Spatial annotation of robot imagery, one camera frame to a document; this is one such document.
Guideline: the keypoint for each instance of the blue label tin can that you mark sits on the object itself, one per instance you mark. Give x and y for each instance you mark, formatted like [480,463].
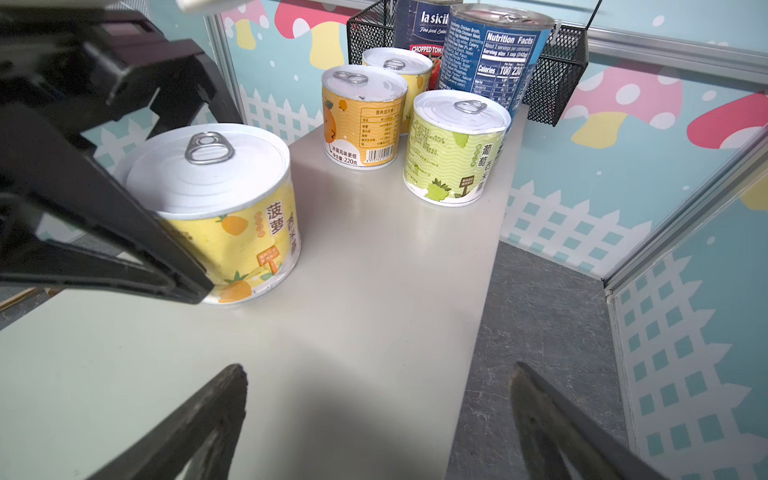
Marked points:
[492,51]

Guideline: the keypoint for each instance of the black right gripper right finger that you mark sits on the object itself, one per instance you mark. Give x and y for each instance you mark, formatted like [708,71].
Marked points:
[556,437]

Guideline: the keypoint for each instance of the grey metal cabinet counter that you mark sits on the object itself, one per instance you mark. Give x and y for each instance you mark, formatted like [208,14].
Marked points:
[356,364]

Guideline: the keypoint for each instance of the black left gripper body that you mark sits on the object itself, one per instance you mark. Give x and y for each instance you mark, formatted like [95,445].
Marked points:
[81,68]

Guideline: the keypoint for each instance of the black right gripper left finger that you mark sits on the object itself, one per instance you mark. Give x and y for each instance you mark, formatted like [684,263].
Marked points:
[196,441]

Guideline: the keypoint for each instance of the green can white lid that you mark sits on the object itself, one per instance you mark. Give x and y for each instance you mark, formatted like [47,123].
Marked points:
[454,139]

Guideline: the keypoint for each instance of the dark blue red label can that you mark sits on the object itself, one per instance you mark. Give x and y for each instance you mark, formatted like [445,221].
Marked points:
[421,26]

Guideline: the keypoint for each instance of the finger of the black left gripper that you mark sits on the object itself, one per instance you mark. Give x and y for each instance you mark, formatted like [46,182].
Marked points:
[195,82]
[43,173]

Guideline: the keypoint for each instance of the black wire mesh basket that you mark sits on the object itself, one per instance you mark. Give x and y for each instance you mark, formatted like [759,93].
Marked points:
[558,70]

